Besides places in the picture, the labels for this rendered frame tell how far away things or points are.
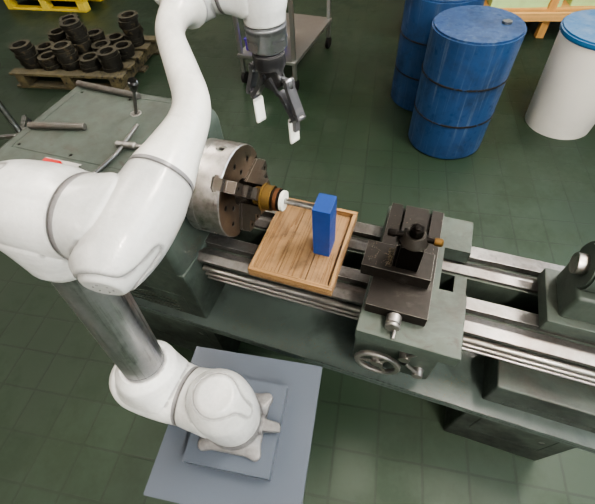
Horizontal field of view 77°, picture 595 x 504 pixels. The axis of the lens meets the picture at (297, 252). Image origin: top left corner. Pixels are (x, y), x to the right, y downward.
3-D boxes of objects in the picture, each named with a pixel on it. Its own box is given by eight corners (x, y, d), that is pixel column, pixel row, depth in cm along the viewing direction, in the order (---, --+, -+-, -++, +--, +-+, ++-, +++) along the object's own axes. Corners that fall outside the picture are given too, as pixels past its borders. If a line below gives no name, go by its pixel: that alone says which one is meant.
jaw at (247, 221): (236, 195, 130) (237, 225, 136) (230, 201, 126) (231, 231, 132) (266, 202, 127) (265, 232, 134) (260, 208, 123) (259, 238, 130)
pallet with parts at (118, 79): (66, 45, 450) (42, 1, 412) (165, 49, 428) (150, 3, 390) (15, 87, 395) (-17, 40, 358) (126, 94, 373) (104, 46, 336)
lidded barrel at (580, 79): (577, 99, 326) (632, 5, 268) (612, 142, 290) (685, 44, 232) (507, 103, 329) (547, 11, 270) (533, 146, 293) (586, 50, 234)
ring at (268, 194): (247, 194, 118) (274, 200, 116) (259, 175, 123) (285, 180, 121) (252, 214, 125) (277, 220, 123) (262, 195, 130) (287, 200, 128)
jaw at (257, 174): (235, 178, 125) (248, 152, 130) (238, 187, 130) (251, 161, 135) (265, 184, 123) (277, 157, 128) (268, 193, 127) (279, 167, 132)
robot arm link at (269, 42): (262, 34, 75) (265, 64, 80) (295, 19, 78) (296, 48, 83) (234, 22, 79) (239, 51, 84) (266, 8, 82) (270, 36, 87)
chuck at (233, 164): (204, 250, 129) (182, 175, 106) (243, 195, 149) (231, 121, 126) (228, 256, 127) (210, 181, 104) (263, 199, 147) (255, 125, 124)
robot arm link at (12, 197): (182, 437, 99) (112, 412, 104) (210, 381, 110) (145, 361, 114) (24, 218, 43) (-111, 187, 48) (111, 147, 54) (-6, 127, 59)
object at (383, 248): (359, 273, 116) (361, 263, 112) (367, 248, 122) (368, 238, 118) (427, 289, 112) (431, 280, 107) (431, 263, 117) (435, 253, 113)
